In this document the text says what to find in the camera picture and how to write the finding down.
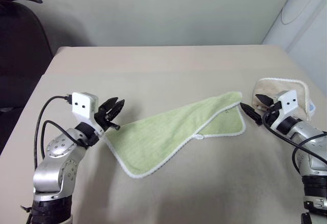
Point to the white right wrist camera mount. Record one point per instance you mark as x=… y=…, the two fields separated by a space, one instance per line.
x=290 y=103

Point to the black upholstered chair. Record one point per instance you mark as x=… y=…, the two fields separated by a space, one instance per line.
x=20 y=55

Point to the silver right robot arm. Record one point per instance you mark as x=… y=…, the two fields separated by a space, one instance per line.
x=310 y=142

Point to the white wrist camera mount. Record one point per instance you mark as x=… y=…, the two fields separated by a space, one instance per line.
x=81 y=105
x=290 y=103

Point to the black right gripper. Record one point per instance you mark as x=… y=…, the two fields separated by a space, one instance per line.
x=271 y=115

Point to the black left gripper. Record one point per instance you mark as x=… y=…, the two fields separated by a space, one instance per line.
x=104 y=117

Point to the folded beige towel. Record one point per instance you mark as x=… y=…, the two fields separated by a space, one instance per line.
x=269 y=87

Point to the green towel with white trim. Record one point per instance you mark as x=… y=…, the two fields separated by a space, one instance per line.
x=163 y=134

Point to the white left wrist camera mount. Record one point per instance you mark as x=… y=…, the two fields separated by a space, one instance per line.
x=81 y=105

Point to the white rounded cabinet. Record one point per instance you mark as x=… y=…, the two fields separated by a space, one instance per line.
x=304 y=17

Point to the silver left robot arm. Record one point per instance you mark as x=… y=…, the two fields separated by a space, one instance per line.
x=55 y=167

